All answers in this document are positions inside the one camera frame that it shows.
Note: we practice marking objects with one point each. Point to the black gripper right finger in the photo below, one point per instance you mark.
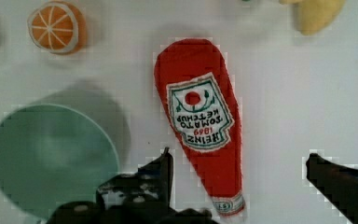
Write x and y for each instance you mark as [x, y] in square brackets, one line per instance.
[337, 183]

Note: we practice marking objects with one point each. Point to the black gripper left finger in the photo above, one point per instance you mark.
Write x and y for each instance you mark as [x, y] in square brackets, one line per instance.
[153, 182]

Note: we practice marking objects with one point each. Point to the red plush ketchup bottle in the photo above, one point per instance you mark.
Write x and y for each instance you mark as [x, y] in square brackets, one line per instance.
[197, 96]

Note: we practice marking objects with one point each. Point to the green round bowl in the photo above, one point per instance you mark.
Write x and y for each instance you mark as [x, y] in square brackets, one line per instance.
[50, 155]

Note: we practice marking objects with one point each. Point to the yellow plush peeled banana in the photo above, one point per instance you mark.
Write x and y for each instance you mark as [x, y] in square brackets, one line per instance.
[315, 15]

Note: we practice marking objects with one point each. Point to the orange slice toy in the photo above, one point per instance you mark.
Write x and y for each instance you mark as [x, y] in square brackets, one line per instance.
[58, 27]

